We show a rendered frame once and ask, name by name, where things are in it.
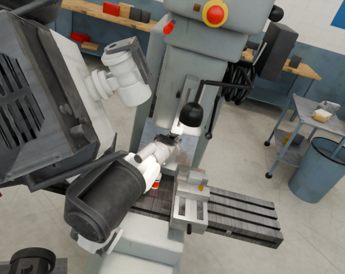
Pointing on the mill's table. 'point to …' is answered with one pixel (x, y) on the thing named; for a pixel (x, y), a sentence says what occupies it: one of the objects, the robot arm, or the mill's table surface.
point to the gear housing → (205, 38)
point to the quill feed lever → (213, 114)
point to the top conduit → (276, 14)
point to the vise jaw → (192, 192)
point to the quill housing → (210, 63)
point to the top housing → (234, 19)
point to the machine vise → (188, 205)
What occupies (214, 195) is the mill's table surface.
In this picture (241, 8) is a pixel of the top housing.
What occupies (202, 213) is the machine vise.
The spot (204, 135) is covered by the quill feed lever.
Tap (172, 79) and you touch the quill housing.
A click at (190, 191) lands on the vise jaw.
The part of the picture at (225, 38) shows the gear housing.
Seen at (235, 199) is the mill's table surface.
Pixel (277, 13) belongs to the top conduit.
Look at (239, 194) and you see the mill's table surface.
